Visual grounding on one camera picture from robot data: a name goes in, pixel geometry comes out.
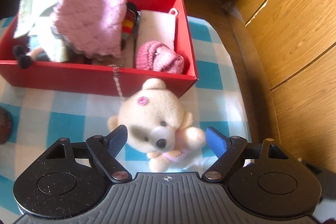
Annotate cream teddy bear pink dress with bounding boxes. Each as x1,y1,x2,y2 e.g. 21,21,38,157
107,79,206,172

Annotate light green soft towel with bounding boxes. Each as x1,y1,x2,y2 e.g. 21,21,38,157
13,0,71,63

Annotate red cardboard box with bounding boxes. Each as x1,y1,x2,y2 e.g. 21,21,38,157
1,0,198,97

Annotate dark pink knitted hat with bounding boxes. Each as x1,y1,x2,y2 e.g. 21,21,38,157
135,41,185,74

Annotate blue drink can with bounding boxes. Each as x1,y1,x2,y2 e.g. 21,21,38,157
0,106,13,144

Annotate pink knitted cloth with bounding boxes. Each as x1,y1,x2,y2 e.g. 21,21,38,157
51,0,127,58

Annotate colourful striped sock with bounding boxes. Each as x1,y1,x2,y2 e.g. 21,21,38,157
121,2,139,51

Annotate wooden wardrobe doors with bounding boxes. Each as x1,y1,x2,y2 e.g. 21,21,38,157
232,0,335,170

